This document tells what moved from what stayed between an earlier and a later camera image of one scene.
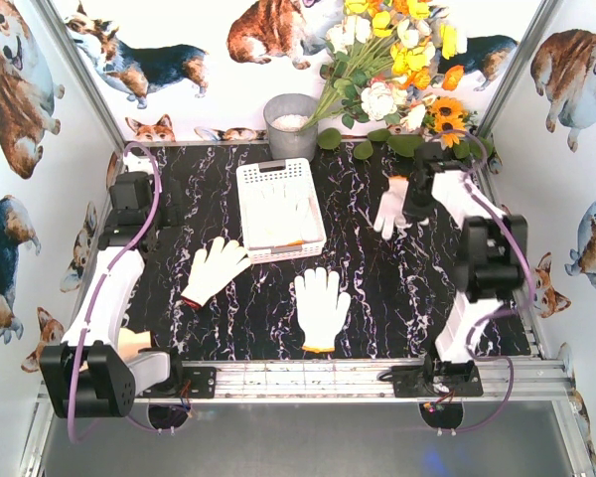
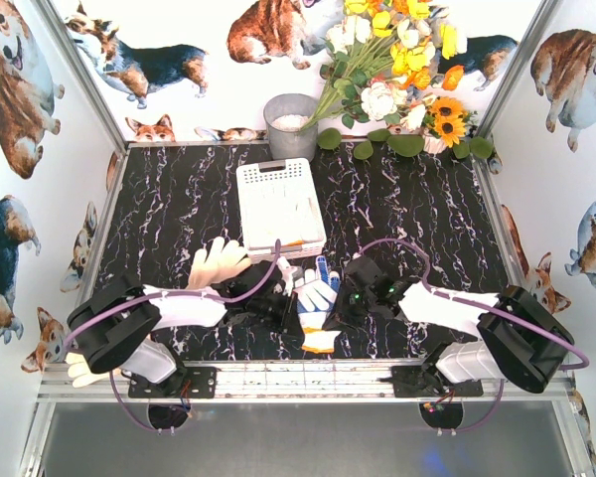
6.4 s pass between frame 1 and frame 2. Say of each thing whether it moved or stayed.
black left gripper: moved
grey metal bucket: stayed
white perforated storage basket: stayed
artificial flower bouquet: stayed
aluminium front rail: stayed
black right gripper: moved
